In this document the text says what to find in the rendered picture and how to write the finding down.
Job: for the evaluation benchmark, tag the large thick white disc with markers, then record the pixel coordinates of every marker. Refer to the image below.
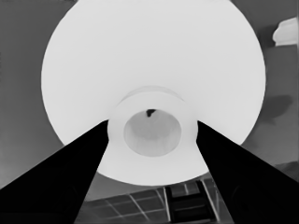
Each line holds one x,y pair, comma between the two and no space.
124,46

